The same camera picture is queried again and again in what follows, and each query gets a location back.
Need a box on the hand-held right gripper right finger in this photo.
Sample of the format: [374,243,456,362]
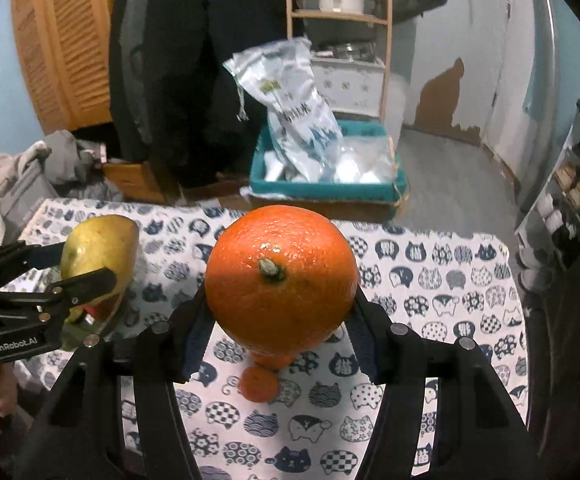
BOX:
[345,290,533,480]

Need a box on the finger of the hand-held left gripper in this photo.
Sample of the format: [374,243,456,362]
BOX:
[17,241,67,271]
[45,267,117,313]

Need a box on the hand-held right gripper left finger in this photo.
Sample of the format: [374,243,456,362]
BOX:
[12,285,221,480]

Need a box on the green glass plate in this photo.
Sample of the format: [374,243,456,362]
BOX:
[60,295,126,353]

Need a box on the small orange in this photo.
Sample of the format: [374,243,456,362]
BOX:
[239,366,279,403]
[250,352,297,372]

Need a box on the large orange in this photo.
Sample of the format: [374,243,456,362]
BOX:
[205,205,361,356]

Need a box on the grey fabric bag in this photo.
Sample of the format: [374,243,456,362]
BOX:
[0,160,61,241]

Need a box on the cat print tablecloth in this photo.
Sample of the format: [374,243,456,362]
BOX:
[12,197,528,480]

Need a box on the grey jacket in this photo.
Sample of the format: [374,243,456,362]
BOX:
[40,130,123,203]

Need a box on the wooden drawer box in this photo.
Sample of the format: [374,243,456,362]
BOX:
[102,160,181,206]

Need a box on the brown cardboard box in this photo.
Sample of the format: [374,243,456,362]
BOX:
[242,185,411,223]

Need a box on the teal box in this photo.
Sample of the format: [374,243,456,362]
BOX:
[249,120,408,203]

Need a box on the black jacket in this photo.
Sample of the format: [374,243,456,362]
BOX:
[107,0,157,161]

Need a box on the clear plastic bag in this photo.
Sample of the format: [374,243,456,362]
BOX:
[335,137,398,183]

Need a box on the dark cloth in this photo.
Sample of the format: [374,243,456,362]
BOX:
[527,260,580,480]

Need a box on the wooden louvered wardrobe door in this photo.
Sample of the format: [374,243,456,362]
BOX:
[10,0,131,133]

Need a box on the black coat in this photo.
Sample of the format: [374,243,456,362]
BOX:
[145,0,291,188]

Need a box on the white printed plastic bag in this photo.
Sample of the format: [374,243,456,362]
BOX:
[223,37,343,183]

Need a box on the metal shoe rack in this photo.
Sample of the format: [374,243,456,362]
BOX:
[515,67,580,273]

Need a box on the white patterned box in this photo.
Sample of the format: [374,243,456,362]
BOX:
[310,56,386,121]

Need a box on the group of shoes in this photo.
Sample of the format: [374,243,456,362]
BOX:
[520,140,580,281]

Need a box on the steel bowl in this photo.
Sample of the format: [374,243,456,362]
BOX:
[315,41,377,61]

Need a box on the grey door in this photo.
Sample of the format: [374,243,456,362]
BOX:
[390,0,511,146]

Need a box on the wooden ladder shelf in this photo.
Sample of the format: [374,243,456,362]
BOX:
[285,0,393,126]

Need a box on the grey pipe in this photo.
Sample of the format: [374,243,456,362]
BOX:
[522,0,568,201]

